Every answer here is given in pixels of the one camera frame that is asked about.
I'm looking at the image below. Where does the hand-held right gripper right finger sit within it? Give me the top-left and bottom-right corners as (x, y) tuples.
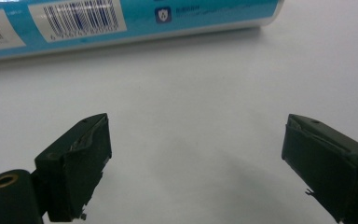
(281, 113), (358, 224)

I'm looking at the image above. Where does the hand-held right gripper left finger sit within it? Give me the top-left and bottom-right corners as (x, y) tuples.
(30, 112), (113, 223)

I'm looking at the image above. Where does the blue tube with white label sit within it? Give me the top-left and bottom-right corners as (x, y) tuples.
(0, 0), (285, 63)

